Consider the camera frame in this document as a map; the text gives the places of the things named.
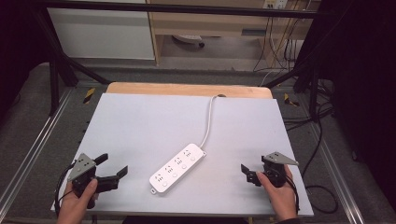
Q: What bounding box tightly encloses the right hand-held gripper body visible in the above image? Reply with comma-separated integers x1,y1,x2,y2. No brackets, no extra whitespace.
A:
261,151,300,189

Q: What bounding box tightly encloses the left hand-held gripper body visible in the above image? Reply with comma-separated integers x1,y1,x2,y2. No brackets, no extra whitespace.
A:
67,152,121,209

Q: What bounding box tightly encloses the person's right hand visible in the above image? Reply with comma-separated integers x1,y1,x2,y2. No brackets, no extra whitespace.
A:
255,164,300,223

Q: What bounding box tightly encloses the person's left hand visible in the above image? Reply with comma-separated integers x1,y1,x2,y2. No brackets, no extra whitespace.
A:
56,178,100,224

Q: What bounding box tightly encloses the yellow black tape strip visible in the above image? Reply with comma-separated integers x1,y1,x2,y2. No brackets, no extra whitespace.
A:
283,92,301,107
82,87,96,105

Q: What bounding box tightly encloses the white cabinet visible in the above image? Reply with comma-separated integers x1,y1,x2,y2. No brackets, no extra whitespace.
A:
46,0,156,61

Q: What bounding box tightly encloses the wooden desk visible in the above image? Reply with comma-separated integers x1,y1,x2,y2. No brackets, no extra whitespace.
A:
145,0,321,67

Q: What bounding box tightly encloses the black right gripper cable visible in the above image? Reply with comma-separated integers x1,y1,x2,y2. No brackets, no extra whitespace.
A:
283,174,302,215

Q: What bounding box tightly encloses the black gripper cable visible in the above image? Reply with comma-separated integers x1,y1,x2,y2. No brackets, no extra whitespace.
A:
283,174,302,215
53,161,78,217

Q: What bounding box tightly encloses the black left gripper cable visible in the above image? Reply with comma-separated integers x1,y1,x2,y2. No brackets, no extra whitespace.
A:
53,161,78,217

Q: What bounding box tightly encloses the aluminium floor rail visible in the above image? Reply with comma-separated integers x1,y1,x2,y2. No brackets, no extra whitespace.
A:
306,120,366,224
0,88,75,213

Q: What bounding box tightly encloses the black floor cable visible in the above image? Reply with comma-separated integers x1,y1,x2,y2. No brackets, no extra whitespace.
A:
281,77,341,216

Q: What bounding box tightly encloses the white power strip cable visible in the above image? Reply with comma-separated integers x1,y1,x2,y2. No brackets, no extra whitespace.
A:
199,94,219,149

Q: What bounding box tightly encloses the black metal frame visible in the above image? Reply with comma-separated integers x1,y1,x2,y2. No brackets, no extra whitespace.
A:
31,0,332,123

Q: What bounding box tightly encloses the bundle of hanging cables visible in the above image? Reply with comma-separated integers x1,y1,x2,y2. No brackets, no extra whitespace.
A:
252,8,312,88

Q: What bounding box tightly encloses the white wall socket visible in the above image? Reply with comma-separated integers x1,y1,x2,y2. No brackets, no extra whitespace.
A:
262,0,289,10

